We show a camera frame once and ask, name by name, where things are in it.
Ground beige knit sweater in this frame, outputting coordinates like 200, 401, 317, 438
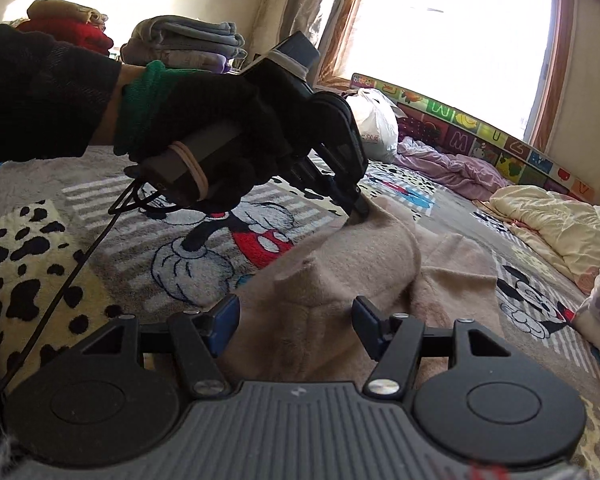
219, 197, 502, 386

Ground dark sleeved left forearm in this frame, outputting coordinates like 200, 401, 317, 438
0, 25, 144, 162

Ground stack of folded clothes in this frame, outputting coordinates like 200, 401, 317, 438
120, 15, 248, 74

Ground red yellow folded clothes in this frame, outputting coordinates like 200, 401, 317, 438
16, 0, 114, 56

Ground green gloved left hand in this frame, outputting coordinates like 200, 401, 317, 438
113, 58, 301, 172

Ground white plastic bag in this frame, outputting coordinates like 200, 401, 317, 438
344, 88, 399, 162

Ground colourful alphabet foam mat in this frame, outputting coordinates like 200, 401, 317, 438
350, 73, 595, 203

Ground Mickey Mouse bed blanket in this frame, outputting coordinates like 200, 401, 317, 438
0, 148, 600, 474

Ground purple crumpled blanket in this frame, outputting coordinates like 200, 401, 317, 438
394, 136, 510, 200

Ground cream yellow quilt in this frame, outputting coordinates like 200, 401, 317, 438
475, 185, 600, 294

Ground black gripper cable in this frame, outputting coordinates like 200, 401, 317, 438
0, 173, 152, 411

